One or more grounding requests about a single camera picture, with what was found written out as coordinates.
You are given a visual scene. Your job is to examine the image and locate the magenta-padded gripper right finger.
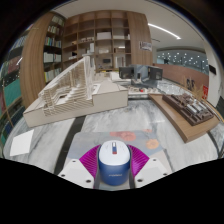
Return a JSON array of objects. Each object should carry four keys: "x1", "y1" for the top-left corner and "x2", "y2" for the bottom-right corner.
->
[{"x1": 127, "y1": 144, "x2": 173, "y2": 188}]

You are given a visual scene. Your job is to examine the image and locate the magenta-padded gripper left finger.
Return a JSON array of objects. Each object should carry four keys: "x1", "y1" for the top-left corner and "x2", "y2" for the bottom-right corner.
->
[{"x1": 57, "y1": 144, "x2": 101, "y2": 186}]

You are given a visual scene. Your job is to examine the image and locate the blue and white computer mouse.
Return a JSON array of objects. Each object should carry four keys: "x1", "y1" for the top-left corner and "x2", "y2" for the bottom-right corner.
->
[{"x1": 97, "y1": 139, "x2": 132, "y2": 187}]

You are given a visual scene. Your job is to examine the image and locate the pastel printed mouse pad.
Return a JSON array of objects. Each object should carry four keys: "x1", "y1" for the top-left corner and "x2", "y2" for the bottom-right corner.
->
[{"x1": 67, "y1": 129, "x2": 168, "y2": 175}]

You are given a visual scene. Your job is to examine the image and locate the dark brown model on wooden board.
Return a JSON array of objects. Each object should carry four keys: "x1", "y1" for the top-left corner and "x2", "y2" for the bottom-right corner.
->
[{"x1": 148, "y1": 92, "x2": 221, "y2": 144}]

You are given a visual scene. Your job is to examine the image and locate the beige stepped architectural model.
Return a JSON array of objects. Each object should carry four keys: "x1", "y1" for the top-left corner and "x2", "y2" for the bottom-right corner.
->
[{"x1": 23, "y1": 55, "x2": 130, "y2": 129}]

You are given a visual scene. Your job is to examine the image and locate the grey building model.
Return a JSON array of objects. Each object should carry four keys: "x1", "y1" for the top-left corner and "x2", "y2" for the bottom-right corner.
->
[{"x1": 118, "y1": 64, "x2": 164, "y2": 83}]

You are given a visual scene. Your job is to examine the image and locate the narrow wooden bookshelf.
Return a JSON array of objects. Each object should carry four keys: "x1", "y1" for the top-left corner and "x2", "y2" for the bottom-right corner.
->
[{"x1": 42, "y1": 14, "x2": 65, "y2": 84}]

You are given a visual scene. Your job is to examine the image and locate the wooden open shelf unit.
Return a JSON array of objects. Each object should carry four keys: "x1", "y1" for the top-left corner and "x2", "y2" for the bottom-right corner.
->
[{"x1": 62, "y1": 9, "x2": 153, "y2": 73}]

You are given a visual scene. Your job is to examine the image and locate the long ceiling light strip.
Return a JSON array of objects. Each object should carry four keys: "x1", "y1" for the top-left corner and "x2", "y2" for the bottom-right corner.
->
[{"x1": 147, "y1": 22, "x2": 182, "y2": 41}]

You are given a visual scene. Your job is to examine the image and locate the wall poster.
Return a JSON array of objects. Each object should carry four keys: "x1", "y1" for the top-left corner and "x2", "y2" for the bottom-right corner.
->
[{"x1": 139, "y1": 40, "x2": 154, "y2": 52}]

